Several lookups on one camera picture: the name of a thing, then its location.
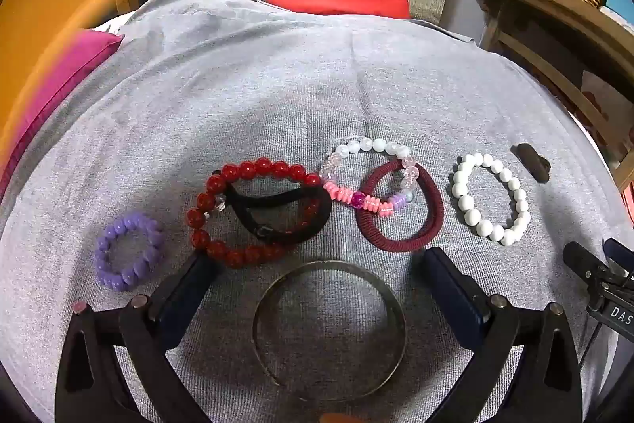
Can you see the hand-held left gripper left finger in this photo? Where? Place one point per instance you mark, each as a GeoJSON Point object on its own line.
{"type": "Point", "coordinates": [190, 284]}

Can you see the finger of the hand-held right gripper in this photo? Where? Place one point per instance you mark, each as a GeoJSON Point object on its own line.
{"type": "Point", "coordinates": [582, 260]}
{"type": "Point", "coordinates": [619, 250]}

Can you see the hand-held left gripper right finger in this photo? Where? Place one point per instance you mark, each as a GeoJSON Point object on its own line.
{"type": "Point", "coordinates": [448, 279]}

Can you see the dark brown hair clip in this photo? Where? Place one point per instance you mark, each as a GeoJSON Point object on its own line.
{"type": "Point", "coordinates": [532, 161]}

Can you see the metal bangle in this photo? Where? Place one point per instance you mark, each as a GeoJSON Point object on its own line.
{"type": "Point", "coordinates": [328, 265]}

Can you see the grey blanket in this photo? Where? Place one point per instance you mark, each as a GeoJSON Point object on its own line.
{"type": "Point", "coordinates": [247, 81]}

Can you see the pink cushion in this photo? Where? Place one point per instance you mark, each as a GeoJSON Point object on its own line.
{"type": "Point", "coordinates": [64, 81]}

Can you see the teal box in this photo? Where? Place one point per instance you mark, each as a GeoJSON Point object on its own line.
{"type": "Point", "coordinates": [620, 2]}

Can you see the wooden shelf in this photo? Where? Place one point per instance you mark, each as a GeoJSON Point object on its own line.
{"type": "Point", "coordinates": [545, 6]}

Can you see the white bed sheet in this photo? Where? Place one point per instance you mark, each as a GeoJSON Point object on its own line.
{"type": "Point", "coordinates": [119, 22]}

